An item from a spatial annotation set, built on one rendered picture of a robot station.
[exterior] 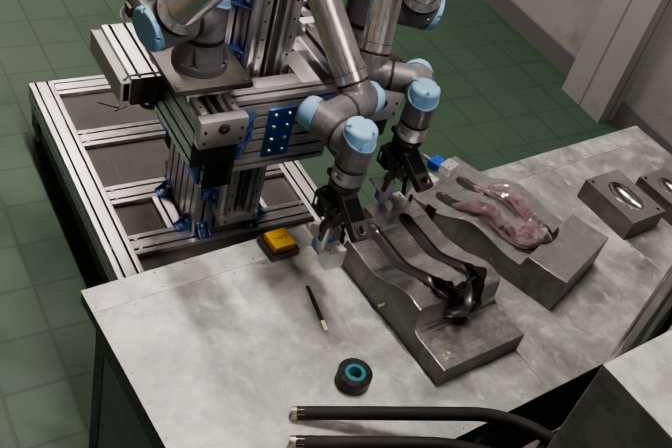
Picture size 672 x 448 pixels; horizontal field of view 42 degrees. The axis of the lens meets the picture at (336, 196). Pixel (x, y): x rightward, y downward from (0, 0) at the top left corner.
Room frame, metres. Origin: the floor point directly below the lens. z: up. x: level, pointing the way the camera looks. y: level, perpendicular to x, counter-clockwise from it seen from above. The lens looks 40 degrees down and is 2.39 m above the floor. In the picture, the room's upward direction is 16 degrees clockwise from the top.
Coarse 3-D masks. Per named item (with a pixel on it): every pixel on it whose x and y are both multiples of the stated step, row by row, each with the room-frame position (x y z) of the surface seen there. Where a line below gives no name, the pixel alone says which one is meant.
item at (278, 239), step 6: (282, 228) 1.64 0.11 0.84; (264, 234) 1.60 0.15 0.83; (270, 234) 1.61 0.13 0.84; (276, 234) 1.61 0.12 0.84; (282, 234) 1.62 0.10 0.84; (288, 234) 1.63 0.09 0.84; (270, 240) 1.59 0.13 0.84; (276, 240) 1.59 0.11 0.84; (282, 240) 1.60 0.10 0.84; (288, 240) 1.60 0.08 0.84; (270, 246) 1.58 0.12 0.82; (276, 246) 1.57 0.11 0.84; (282, 246) 1.58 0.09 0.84; (288, 246) 1.59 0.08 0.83; (294, 246) 1.60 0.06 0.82; (276, 252) 1.57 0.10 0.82
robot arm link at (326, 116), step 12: (312, 96) 1.60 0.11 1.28; (336, 96) 1.64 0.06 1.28; (300, 108) 1.57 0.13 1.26; (312, 108) 1.56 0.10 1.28; (324, 108) 1.57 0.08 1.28; (336, 108) 1.58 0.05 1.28; (348, 108) 1.60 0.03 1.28; (300, 120) 1.56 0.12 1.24; (312, 120) 1.54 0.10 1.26; (324, 120) 1.54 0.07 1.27; (336, 120) 1.54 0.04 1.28; (312, 132) 1.54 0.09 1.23; (324, 132) 1.52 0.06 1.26
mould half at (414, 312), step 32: (384, 224) 1.71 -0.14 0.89; (352, 256) 1.59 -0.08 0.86; (384, 256) 1.60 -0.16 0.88; (416, 256) 1.63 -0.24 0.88; (384, 288) 1.50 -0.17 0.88; (416, 288) 1.47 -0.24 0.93; (416, 320) 1.41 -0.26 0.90; (448, 320) 1.47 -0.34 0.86; (480, 320) 1.50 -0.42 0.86; (416, 352) 1.38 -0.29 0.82; (480, 352) 1.40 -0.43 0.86
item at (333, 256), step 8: (312, 240) 1.53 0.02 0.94; (328, 248) 1.49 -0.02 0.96; (336, 248) 1.50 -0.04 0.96; (344, 248) 1.51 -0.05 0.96; (320, 256) 1.49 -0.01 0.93; (328, 256) 1.47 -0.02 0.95; (336, 256) 1.49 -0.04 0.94; (344, 256) 1.51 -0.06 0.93; (320, 264) 1.49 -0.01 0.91; (328, 264) 1.47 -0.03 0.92; (336, 264) 1.49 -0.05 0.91
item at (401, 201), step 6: (372, 180) 1.86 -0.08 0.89; (378, 192) 1.81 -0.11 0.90; (396, 192) 1.81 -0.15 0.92; (378, 198) 1.81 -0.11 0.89; (390, 198) 1.78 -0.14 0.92; (396, 198) 1.79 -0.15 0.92; (402, 198) 1.80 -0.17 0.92; (384, 204) 1.78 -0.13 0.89; (390, 204) 1.77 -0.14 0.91; (396, 204) 1.77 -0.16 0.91; (402, 204) 1.79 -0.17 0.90; (390, 210) 1.76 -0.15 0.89
